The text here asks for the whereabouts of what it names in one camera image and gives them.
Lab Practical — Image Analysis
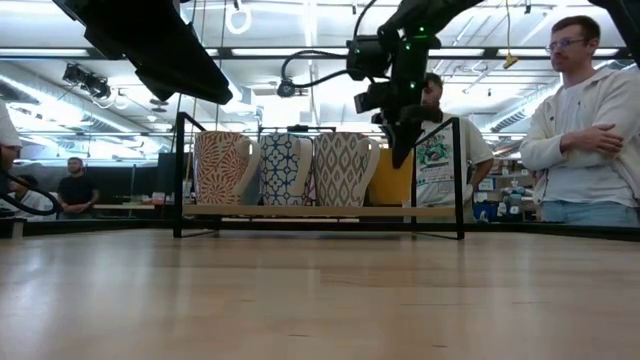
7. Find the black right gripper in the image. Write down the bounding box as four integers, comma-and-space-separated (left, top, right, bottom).
353, 27, 444, 170

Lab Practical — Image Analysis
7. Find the yellow mug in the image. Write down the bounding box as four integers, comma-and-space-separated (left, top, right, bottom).
367, 148, 416, 207

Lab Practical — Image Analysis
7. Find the grey diamond pattern mug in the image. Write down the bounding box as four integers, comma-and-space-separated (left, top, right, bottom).
312, 132, 381, 208

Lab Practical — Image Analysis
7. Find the blue tile pattern mug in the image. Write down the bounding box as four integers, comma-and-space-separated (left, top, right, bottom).
258, 132, 315, 207

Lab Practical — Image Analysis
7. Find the orange leaf pattern mug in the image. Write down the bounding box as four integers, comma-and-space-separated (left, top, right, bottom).
193, 130, 262, 206

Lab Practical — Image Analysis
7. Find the person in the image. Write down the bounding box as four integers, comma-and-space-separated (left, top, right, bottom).
413, 72, 496, 224
519, 14, 640, 229
0, 99, 24, 174
8, 173, 57, 221
55, 156, 101, 221

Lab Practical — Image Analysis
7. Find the round black ceiling device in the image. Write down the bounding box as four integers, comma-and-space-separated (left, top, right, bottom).
276, 77, 297, 99

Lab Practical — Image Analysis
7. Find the black overhead beam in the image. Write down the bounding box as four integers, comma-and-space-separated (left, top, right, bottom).
0, 45, 640, 60

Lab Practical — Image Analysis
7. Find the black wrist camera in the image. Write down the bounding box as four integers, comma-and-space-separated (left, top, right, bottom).
346, 35, 392, 81

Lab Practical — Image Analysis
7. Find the yellow hanging plug cable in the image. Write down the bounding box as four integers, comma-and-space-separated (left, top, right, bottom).
502, 0, 520, 70

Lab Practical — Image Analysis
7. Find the wooden shelf with black frame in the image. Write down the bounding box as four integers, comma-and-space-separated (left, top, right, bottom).
172, 111, 466, 241

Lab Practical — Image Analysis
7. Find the white hanging ring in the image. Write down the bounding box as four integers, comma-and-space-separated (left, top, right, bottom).
224, 0, 253, 35

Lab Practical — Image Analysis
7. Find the black aluminium table frame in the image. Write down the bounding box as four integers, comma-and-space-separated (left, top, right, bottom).
0, 215, 640, 244

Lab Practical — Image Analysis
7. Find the black ceiling camera rig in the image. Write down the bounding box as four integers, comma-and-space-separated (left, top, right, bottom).
62, 62, 112, 101

